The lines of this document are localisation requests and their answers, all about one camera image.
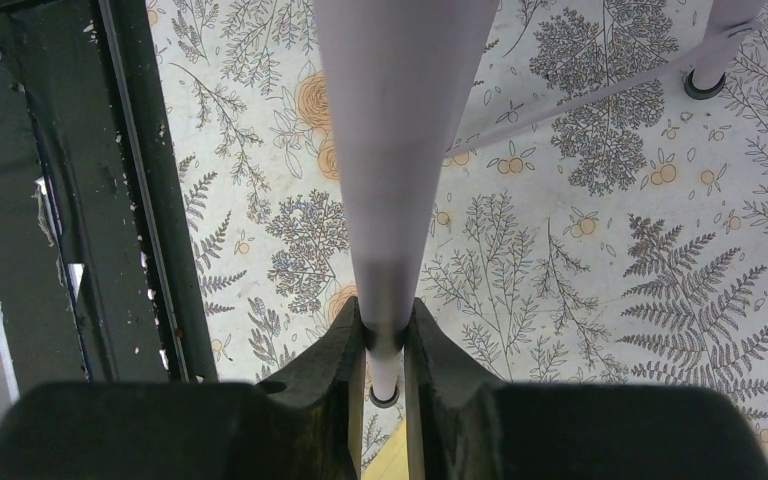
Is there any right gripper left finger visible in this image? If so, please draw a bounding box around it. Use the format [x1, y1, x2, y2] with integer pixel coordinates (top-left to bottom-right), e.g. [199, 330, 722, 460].
[0, 299, 364, 479]

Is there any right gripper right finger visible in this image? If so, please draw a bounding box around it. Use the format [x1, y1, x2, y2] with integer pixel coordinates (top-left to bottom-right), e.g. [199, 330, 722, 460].
[404, 301, 768, 480]

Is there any pink music stand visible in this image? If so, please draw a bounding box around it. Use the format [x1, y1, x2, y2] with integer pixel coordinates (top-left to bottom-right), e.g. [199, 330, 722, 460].
[312, 1, 763, 408]

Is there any yellow sheet music page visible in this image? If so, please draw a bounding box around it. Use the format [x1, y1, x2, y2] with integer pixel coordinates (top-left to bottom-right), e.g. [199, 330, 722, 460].
[361, 420, 410, 480]

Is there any floral table mat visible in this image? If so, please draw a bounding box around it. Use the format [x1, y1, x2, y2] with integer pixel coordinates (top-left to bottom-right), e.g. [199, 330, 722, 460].
[146, 1, 768, 456]

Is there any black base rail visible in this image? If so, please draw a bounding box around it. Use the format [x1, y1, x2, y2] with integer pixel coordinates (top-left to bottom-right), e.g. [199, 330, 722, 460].
[0, 1, 218, 395]

